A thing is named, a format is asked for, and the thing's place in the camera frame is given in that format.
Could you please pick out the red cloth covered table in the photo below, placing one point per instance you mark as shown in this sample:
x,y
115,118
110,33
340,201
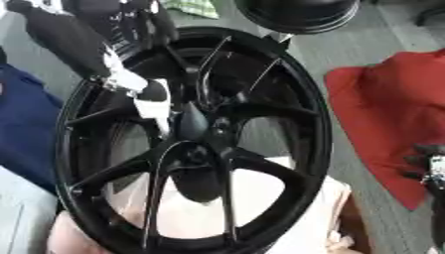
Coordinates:
x,y
382,115

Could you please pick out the white pin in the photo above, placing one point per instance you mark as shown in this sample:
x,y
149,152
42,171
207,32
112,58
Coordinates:
x,y
152,109

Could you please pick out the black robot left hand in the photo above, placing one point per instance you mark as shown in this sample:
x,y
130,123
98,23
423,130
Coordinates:
x,y
194,124

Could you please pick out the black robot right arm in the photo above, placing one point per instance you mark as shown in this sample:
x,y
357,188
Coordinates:
x,y
439,211

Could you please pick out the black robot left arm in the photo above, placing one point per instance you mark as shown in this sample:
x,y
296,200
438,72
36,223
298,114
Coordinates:
x,y
66,36

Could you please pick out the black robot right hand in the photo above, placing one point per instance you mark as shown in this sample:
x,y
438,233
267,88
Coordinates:
x,y
423,162

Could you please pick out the blue cloth covered table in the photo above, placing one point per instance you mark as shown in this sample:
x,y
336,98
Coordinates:
x,y
23,125

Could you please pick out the black spoked wheel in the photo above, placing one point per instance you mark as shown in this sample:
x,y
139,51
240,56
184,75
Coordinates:
x,y
316,132

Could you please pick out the green white checked cloth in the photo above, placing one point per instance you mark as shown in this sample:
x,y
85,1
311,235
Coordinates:
x,y
194,6

